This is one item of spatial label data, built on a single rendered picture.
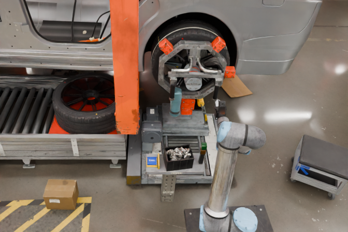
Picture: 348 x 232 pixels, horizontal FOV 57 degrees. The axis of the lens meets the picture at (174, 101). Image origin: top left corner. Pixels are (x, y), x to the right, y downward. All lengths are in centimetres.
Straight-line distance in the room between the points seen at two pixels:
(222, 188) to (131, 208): 108
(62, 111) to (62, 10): 112
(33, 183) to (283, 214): 211
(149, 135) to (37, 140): 91
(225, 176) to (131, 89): 88
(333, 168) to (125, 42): 196
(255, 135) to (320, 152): 141
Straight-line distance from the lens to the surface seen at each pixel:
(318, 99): 426
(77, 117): 277
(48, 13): 353
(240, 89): 400
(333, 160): 307
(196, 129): 316
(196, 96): 280
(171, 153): 238
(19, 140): 290
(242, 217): 206
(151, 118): 287
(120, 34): 202
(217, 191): 192
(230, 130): 171
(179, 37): 255
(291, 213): 302
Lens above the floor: 238
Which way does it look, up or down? 41 degrees down
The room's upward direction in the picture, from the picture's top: 6 degrees clockwise
